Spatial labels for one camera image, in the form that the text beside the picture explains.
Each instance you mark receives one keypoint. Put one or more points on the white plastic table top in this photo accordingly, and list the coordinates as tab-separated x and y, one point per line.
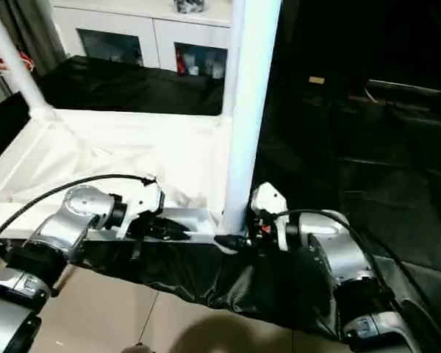
132	147

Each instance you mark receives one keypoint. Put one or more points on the white plastic table leg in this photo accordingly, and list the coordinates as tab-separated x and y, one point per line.
232	66
250	110
18	66

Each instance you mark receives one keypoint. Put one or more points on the black plastic mat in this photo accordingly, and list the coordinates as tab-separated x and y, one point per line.
353	165

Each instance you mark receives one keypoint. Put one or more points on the red bottle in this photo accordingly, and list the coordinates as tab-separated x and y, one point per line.
181	64

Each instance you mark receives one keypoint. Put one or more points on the white cabinet with glass doors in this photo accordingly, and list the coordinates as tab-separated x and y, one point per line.
139	25

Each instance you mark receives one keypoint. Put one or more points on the large black box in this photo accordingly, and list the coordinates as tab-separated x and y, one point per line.
323	36

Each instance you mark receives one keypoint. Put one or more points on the grey curtain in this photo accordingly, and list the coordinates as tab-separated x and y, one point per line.
51	33

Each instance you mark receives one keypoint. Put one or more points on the black tangled bundle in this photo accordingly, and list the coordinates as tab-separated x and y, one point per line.
189	5

